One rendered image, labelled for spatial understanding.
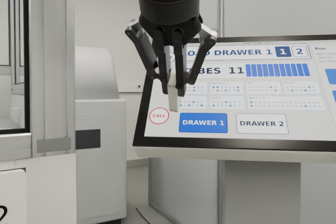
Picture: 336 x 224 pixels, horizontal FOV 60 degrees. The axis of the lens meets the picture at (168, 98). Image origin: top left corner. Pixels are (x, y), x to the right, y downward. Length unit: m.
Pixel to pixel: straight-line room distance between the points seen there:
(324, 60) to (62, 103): 0.55
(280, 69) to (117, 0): 3.64
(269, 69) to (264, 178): 0.23
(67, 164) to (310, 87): 0.51
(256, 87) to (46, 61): 0.42
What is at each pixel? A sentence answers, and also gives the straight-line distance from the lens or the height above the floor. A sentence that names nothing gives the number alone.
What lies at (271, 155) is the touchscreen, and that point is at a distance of 0.57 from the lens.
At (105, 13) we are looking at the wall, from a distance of 4.08.
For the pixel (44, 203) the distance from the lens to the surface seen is 0.61.
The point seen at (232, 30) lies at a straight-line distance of 1.81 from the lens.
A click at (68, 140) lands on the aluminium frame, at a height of 0.97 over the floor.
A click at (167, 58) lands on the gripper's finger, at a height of 1.11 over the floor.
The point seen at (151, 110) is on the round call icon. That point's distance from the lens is 0.60.
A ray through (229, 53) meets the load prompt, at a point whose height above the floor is 1.15.
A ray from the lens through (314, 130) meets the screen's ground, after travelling 0.60.
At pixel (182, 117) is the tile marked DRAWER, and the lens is 0.58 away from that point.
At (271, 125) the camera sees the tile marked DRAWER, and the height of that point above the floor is 1.00.
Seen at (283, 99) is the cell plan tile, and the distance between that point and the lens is 0.63.
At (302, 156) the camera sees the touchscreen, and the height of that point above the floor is 0.95.
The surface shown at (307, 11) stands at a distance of 1.50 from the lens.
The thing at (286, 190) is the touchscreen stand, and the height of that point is 0.85.
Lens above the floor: 1.07
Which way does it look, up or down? 1 degrees down
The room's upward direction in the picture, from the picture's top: straight up
